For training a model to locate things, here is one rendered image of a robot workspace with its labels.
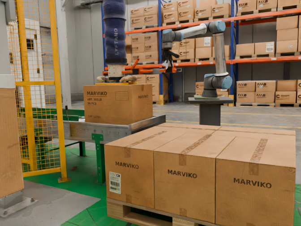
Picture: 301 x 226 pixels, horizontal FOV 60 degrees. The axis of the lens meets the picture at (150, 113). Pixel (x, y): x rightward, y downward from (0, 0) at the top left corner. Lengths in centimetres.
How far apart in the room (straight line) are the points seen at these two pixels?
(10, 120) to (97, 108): 176
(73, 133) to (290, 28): 797
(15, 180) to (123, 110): 162
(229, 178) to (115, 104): 139
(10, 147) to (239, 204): 118
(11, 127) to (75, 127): 176
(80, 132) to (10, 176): 172
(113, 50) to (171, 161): 142
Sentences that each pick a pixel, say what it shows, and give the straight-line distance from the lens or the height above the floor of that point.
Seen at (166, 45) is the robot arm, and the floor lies 130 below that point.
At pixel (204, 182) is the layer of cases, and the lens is 160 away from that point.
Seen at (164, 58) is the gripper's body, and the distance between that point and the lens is 247.
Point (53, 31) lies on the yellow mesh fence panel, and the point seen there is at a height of 147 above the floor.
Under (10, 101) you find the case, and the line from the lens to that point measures 98.
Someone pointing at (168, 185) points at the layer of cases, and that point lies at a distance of 170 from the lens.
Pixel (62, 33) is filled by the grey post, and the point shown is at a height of 194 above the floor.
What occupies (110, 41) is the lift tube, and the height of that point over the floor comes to 138.
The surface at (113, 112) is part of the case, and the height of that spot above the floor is 68.
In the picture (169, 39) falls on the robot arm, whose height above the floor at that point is 135.
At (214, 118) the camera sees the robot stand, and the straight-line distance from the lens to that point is 312.
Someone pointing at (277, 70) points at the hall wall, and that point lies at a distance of 1069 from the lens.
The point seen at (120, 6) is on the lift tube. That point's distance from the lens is 275.
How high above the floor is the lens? 99
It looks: 7 degrees down
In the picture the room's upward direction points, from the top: 2 degrees counter-clockwise
